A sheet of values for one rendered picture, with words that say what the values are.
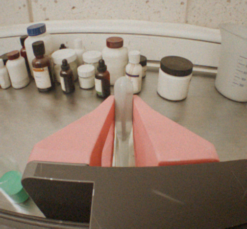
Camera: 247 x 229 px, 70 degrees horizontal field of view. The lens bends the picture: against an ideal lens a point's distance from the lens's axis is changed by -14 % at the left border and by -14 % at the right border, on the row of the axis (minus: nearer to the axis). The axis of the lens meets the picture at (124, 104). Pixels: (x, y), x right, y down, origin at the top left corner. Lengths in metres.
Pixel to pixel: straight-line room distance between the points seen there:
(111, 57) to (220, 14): 0.32
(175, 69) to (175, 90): 0.05
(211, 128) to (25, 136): 0.33
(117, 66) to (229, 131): 0.26
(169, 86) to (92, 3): 0.30
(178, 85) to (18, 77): 0.35
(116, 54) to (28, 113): 0.21
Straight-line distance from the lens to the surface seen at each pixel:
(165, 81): 0.40
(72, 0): 0.57
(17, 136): 0.37
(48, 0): 0.60
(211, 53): 0.54
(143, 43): 0.51
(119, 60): 0.42
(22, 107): 0.44
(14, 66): 0.48
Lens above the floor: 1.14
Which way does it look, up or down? 38 degrees down
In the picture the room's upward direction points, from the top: 1 degrees clockwise
